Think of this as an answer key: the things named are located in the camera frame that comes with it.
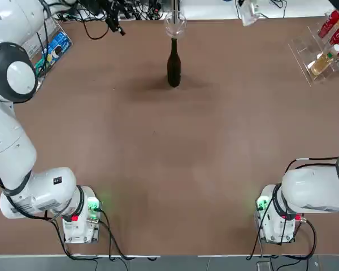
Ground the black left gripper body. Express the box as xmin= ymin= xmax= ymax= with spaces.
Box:
xmin=106 ymin=4 xmax=121 ymax=28

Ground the clear plastic funnel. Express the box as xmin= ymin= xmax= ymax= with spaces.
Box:
xmin=163 ymin=10 xmax=188 ymax=41

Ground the clear plastic water bottle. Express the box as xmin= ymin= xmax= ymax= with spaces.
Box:
xmin=239 ymin=0 xmax=263 ymax=27

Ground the dark glass bottle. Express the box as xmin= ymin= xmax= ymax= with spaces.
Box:
xmin=166 ymin=38 xmax=183 ymax=88

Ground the yellow tea bottle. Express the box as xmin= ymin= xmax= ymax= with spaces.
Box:
xmin=310 ymin=44 xmax=339 ymax=77

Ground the clear acrylic snack shelf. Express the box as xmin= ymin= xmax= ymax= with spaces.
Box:
xmin=21 ymin=19 xmax=74 ymax=91

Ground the blue cookie packet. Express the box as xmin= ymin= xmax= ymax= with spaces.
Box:
xmin=40 ymin=30 xmax=71 ymax=68

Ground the teal snack packet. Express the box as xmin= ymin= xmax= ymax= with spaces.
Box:
xmin=33 ymin=55 xmax=51 ymax=77

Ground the clear acrylic drinks shelf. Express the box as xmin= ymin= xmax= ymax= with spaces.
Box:
xmin=287 ymin=24 xmax=339 ymax=88

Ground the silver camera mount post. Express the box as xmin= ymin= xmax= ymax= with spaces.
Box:
xmin=171 ymin=0 xmax=180 ymax=25

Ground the black left foot cable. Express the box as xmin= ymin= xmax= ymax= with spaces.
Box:
xmin=44 ymin=208 xmax=162 ymax=260

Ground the black foot cable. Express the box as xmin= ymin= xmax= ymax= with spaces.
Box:
xmin=244 ymin=186 xmax=319 ymax=262
xmin=44 ymin=208 xmax=162 ymax=260

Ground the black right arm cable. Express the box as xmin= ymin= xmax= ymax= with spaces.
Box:
xmin=282 ymin=152 xmax=339 ymax=181

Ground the black right foot cable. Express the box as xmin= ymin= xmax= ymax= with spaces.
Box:
xmin=244 ymin=186 xmax=319 ymax=262

